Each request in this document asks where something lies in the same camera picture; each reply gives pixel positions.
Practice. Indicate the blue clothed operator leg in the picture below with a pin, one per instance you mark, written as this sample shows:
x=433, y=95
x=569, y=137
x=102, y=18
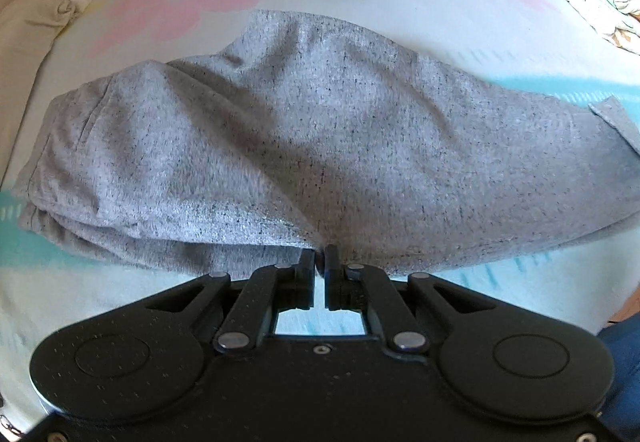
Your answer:
x=621, y=409

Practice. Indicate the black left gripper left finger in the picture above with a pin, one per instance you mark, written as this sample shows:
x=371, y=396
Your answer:
x=269, y=291

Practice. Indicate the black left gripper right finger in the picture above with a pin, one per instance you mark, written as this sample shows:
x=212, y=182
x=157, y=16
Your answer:
x=368, y=290

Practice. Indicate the pastel floral bed sheet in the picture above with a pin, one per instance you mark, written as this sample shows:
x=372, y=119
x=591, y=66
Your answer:
x=539, y=45

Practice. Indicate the grey speckled pants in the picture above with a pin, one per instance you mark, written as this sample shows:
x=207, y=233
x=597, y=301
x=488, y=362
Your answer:
x=309, y=131

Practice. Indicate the cream rolled bed bumper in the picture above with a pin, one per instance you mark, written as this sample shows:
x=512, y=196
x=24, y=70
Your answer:
x=28, y=31

